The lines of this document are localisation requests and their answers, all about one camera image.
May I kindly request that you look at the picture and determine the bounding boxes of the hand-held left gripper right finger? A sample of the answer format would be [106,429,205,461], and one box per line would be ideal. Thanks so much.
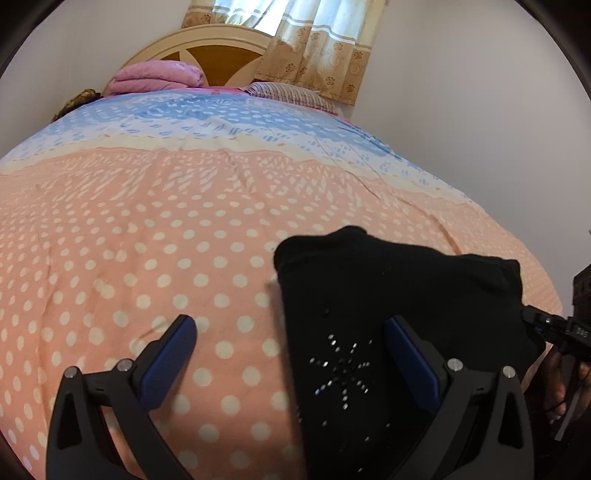
[383,316,536,480]

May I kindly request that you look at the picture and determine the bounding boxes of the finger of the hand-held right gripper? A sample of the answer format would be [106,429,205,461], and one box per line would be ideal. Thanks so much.
[521,305,570,343]

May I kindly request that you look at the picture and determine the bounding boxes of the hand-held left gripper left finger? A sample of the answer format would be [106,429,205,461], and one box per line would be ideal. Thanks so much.
[45,315,198,480]

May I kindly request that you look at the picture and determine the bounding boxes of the black pants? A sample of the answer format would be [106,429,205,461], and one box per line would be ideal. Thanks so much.
[273,225,548,480]

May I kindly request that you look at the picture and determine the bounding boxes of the person's right hand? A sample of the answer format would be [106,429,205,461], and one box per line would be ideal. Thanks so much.
[539,347,591,422]

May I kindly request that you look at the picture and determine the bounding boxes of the dark wooden furniture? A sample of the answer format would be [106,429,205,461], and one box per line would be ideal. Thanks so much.
[571,264,591,319]

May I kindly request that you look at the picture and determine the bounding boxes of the polka dot blanket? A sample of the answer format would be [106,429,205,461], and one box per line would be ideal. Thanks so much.
[0,85,564,480]

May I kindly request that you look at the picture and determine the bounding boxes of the brown fuzzy plush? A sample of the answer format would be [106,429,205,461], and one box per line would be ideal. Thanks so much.
[50,89,102,123]

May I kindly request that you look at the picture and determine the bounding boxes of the folded pink blanket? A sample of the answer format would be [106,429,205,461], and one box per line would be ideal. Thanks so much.
[107,61,207,96]

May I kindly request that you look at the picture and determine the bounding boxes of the striped pillow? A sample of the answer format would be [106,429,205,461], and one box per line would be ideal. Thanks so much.
[247,82,339,115]

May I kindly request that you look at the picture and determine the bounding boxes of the wooden headboard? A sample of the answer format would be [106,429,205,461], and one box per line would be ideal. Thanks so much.
[102,24,273,95]

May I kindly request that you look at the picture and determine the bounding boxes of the tan patterned curtain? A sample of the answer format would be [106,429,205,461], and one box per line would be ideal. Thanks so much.
[181,0,386,107]

